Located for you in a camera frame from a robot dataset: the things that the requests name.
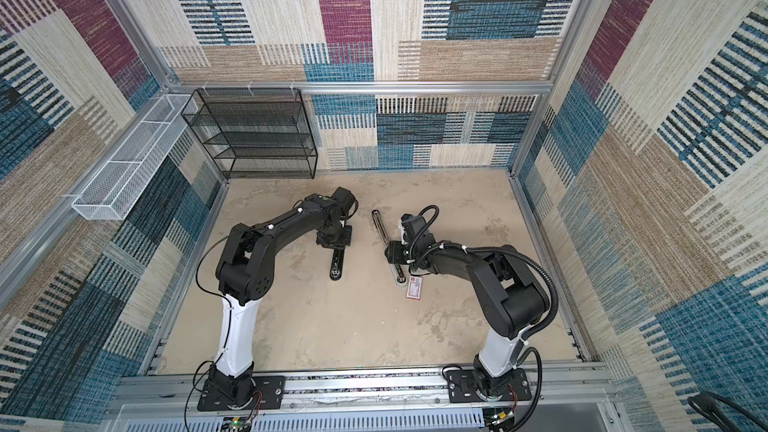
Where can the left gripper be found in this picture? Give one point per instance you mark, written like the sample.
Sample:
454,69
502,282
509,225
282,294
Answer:
347,240

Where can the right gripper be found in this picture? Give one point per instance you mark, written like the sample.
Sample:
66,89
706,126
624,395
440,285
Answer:
394,256

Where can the grey silver stapler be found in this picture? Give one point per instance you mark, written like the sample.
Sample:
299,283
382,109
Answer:
398,274

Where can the red white staple box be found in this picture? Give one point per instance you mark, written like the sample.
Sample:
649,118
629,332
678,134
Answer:
414,288

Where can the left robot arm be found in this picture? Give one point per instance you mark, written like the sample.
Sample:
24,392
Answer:
245,274

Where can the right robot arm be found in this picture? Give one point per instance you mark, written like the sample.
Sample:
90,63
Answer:
517,297

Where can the black wire shelf rack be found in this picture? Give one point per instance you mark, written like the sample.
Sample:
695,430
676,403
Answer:
254,133

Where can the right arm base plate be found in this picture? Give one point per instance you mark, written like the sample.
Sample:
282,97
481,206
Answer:
466,386

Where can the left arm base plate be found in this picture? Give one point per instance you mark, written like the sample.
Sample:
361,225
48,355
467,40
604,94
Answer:
224,394

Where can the aluminium front rail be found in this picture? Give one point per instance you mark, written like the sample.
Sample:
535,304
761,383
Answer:
567,396

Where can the white mesh wall basket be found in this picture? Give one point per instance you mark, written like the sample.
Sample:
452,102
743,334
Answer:
118,184

